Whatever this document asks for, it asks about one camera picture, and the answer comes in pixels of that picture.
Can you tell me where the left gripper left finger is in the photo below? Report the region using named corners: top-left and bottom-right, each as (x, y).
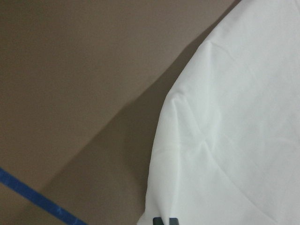
top-left (152, 217), bottom-right (163, 225)

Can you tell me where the white long sleeve t-shirt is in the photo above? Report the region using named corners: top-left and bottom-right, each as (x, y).
top-left (138, 0), bottom-right (300, 225)

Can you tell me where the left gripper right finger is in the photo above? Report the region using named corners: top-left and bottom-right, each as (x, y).
top-left (169, 217), bottom-right (179, 225)

